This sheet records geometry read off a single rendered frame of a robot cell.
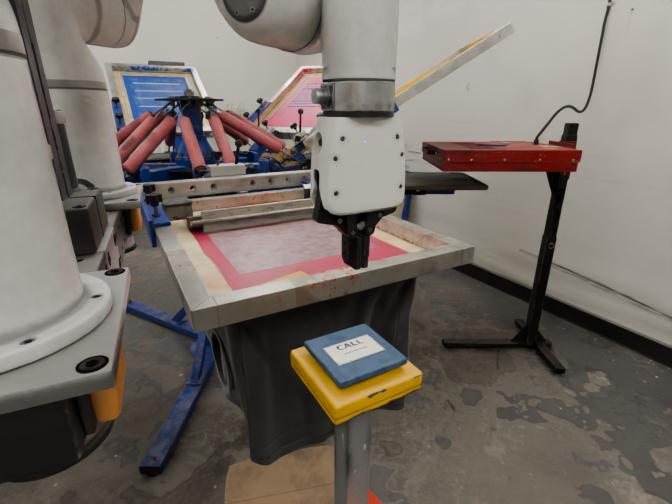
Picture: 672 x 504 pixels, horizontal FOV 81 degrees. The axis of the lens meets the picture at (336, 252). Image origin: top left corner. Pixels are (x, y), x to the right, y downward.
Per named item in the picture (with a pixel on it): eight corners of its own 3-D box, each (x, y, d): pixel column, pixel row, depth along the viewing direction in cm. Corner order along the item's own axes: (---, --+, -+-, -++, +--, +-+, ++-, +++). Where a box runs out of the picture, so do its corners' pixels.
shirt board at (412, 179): (461, 187, 210) (463, 172, 207) (487, 204, 172) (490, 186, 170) (214, 186, 212) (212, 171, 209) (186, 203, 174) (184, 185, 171)
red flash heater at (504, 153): (535, 161, 208) (539, 138, 204) (586, 175, 165) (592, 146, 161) (420, 161, 209) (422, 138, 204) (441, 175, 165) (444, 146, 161)
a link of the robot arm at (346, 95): (332, 78, 35) (332, 111, 36) (410, 81, 39) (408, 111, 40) (297, 82, 41) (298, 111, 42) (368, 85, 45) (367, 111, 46)
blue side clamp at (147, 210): (174, 244, 100) (170, 218, 97) (153, 247, 97) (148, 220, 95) (160, 217, 124) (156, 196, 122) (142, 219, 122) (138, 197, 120)
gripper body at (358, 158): (332, 101, 35) (333, 221, 39) (420, 102, 40) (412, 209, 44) (298, 102, 41) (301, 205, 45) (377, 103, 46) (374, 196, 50)
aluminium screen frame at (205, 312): (473, 262, 85) (475, 246, 83) (194, 333, 58) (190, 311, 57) (313, 196, 149) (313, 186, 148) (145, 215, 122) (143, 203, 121)
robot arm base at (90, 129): (10, 208, 54) (-26, 86, 48) (34, 191, 65) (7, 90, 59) (135, 198, 60) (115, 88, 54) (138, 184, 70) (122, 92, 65)
